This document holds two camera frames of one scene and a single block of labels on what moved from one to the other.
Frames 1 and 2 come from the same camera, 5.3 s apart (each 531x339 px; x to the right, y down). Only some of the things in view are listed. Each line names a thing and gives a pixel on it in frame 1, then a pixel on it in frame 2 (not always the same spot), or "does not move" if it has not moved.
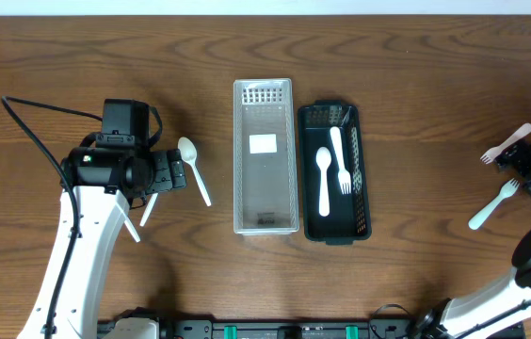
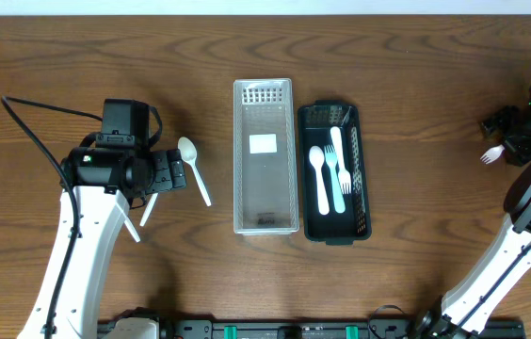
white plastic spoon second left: x=129 y=224 does not move
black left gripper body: x=171 y=169 does not move
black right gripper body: x=522 y=164 to x=510 y=142
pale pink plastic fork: x=490 y=154 does not move
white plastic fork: x=344 y=175 does not move
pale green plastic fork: x=507 y=190 to x=330 y=158
